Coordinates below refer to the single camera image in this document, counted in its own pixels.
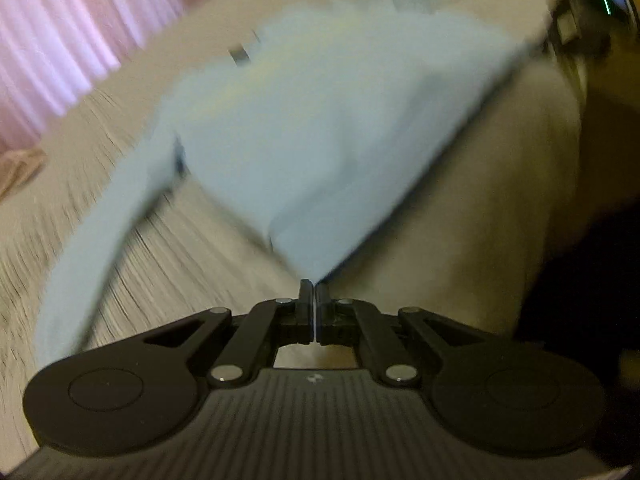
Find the bed with striped cover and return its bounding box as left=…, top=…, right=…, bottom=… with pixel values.
left=0, top=35, right=321, bottom=461

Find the pink sheer curtain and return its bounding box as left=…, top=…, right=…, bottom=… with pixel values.
left=0, top=0, right=216, bottom=156

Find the light blue sweatshirt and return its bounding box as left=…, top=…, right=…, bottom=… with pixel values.
left=35, top=0, right=551, bottom=366

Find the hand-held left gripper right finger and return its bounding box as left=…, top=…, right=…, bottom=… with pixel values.
left=315, top=280, right=483, bottom=390

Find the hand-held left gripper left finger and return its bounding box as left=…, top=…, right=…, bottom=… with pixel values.
left=142, top=279, right=315, bottom=390

